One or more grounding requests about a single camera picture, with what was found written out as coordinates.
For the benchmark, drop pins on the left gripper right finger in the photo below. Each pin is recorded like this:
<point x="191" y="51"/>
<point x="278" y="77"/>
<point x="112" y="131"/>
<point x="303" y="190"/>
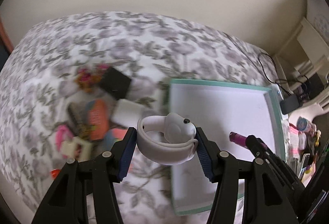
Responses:
<point x="223" y="169"/>

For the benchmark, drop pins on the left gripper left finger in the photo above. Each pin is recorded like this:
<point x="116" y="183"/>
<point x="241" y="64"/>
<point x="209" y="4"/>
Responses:
<point x="65" y="200"/>

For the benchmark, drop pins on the red white glue stick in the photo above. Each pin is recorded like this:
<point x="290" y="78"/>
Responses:
<point x="54" y="173"/>

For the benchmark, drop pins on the pink smart watch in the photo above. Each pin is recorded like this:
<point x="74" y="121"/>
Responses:
<point x="63" y="133"/>

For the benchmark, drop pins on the white rectangular box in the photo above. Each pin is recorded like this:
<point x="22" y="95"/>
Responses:
<point x="127" y="113"/>

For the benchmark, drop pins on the white smart watch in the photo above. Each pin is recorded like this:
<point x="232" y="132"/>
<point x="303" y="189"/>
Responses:
<point x="167" y="140"/>

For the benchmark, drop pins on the cluttered side items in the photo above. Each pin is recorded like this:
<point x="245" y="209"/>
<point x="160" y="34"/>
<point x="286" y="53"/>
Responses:
<point x="309" y="112"/>

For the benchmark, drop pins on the gold patterned lighter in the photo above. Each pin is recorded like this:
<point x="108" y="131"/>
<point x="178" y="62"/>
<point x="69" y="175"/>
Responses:
<point x="82" y="129"/>

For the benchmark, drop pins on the teal white shallow box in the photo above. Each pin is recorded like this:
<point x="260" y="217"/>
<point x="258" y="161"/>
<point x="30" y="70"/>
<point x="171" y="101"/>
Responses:
<point x="220" y="108"/>

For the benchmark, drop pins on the floral grey white blanket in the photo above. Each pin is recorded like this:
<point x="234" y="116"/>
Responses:
<point x="109" y="56"/>

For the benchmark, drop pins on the orange pink toy figure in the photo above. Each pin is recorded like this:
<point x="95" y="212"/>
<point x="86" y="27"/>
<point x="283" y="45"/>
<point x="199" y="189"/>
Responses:
<point x="88" y="77"/>

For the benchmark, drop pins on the black power adapter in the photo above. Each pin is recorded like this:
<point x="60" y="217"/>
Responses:
<point x="115" y="83"/>

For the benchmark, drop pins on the cream shelf unit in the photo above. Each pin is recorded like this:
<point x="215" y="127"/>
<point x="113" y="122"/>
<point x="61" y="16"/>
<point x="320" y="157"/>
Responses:
<point x="303" y="54"/>

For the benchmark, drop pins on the cardboard box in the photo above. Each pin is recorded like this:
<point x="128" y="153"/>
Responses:
<point x="318" y="15"/>

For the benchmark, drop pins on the black charger with cable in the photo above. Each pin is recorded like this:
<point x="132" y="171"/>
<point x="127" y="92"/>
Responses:
<point x="291" y="100"/>

